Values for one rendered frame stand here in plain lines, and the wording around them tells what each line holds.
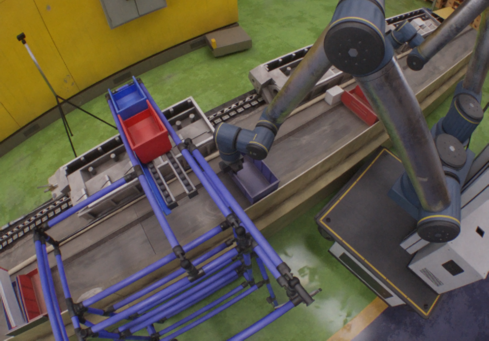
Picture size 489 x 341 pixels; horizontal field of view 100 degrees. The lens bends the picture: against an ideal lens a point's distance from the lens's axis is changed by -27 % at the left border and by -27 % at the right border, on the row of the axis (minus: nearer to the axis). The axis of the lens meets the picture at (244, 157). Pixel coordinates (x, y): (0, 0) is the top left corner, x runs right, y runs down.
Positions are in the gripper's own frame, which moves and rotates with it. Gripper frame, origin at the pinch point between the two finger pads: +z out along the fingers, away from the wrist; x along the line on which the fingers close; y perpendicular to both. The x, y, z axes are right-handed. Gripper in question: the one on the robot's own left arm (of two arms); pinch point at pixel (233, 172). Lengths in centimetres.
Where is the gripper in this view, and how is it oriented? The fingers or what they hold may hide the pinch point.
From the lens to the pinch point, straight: 159.2
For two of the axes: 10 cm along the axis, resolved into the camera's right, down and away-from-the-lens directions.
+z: 0.5, 5.7, 8.2
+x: -8.3, 4.8, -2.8
